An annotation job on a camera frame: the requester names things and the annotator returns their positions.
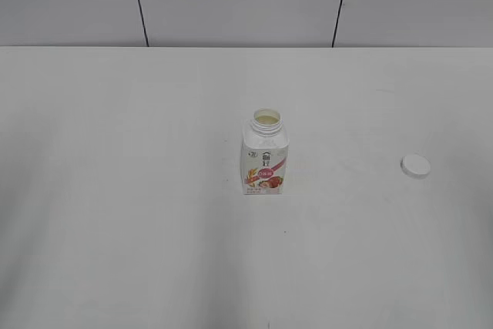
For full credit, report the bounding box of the white yili changqing yogurt bottle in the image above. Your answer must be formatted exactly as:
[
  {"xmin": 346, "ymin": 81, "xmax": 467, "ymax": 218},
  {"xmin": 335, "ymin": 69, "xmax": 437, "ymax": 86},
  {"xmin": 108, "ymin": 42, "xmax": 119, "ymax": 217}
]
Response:
[{"xmin": 240, "ymin": 109, "xmax": 290, "ymax": 195}]

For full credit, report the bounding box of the white bottle cap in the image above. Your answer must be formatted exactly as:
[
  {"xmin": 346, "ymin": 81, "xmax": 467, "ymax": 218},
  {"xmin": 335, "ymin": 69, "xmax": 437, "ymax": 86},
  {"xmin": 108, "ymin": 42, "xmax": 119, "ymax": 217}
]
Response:
[{"xmin": 401, "ymin": 154, "xmax": 431, "ymax": 180}]

